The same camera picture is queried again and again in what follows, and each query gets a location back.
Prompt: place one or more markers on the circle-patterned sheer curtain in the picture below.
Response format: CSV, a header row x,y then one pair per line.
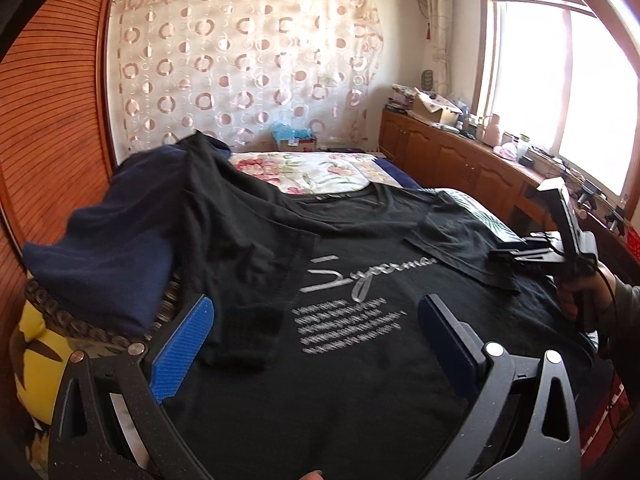
x,y
240,60

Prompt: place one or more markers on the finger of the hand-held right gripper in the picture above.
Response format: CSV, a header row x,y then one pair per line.
x,y
510,255
537,239

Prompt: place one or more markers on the open cardboard box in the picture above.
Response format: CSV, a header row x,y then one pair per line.
x,y
435,110

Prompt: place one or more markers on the red bag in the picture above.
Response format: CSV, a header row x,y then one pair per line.
x,y
607,415

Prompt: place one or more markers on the pink bottle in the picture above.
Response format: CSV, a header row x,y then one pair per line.
x,y
494,131

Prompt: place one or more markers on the wooden slatted wardrobe door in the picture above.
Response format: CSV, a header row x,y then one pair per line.
x,y
55,110

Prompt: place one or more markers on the dark circle-patterned blanket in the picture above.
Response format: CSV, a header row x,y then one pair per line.
x,y
85,327

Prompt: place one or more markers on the clear jar green lid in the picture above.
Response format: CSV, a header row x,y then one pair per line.
x,y
524,146

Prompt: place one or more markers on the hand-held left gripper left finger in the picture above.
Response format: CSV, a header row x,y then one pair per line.
x,y
180,355

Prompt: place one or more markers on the person's right hand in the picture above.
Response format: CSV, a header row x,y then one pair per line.
x,y
575,295

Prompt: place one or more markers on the small dark fan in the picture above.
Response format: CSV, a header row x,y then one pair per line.
x,y
428,80

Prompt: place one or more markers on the long wooden cabinet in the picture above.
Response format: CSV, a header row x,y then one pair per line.
x,y
450,160

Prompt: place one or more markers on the box with blue plastic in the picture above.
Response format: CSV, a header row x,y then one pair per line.
x,y
295,137

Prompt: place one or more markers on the person's right forearm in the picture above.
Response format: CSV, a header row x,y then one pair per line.
x,y
625,315

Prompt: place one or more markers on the person's left hand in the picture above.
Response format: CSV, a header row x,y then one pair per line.
x,y
311,475

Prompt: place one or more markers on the floral quilt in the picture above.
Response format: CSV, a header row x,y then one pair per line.
x,y
310,170

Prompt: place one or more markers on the wooden-framed window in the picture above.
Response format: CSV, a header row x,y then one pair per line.
x,y
565,75

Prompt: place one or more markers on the black printed t-shirt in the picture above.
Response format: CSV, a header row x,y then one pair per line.
x,y
350,385

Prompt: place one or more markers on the lace window curtain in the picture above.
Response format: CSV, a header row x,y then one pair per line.
x,y
440,25

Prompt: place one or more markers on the navy blue pillow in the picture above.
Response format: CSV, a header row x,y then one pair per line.
x,y
110,240

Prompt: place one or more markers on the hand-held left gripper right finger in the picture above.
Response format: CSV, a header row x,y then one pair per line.
x,y
440,340

